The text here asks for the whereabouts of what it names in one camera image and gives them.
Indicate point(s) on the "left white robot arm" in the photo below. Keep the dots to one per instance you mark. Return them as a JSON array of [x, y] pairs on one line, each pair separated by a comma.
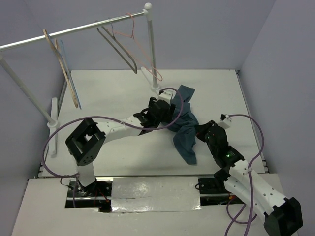
[[86, 141]]

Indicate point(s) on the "grey plastic hanger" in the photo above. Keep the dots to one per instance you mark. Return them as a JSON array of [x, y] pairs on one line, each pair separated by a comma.
[[110, 37]]

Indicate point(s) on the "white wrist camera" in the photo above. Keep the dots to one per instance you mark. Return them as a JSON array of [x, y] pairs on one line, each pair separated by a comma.
[[165, 95], [225, 121]]

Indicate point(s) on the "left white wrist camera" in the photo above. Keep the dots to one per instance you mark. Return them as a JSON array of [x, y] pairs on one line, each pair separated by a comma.
[[165, 95]]

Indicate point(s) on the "white clothes rack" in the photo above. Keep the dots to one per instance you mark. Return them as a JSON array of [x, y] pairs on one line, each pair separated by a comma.
[[58, 50]]

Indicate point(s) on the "pink wire hanger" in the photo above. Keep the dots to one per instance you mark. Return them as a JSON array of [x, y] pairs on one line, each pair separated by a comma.
[[155, 73]]

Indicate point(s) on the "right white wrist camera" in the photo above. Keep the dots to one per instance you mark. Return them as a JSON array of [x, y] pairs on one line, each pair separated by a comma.
[[225, 121]]

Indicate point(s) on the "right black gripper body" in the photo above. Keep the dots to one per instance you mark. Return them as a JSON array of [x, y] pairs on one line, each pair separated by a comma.
[[203, 134]]

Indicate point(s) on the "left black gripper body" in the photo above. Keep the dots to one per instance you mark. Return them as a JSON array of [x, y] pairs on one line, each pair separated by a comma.
[[166, 118]]

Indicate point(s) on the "wooden hanger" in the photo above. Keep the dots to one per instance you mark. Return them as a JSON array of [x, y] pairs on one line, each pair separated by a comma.
[[64, 68]]

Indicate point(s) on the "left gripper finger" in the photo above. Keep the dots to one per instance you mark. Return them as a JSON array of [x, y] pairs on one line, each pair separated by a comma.
[[171, 110], [152, 102]]

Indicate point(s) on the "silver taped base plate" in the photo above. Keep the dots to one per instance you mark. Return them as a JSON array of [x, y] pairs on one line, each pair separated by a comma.
[[148, 194]]

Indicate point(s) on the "blue t shirt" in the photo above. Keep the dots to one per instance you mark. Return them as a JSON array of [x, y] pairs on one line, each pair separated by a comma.
[[184, 127]]

